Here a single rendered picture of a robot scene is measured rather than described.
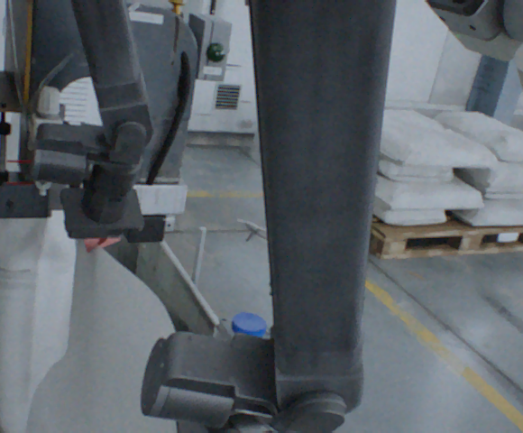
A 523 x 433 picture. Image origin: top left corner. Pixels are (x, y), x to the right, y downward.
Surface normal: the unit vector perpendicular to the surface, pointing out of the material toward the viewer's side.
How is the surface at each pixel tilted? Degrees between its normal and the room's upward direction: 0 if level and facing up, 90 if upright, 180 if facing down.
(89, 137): 15
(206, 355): 29
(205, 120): 90
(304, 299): 119
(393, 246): 89
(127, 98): 103
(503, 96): 90
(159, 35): 90
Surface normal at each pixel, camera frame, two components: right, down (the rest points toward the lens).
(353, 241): 0.06, 0.77
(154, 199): 0.40, 0.40
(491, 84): -0.90, 0.00
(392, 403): 0.17, -0.92
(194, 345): 0.34, -0.60
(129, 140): 0.22, 0.61
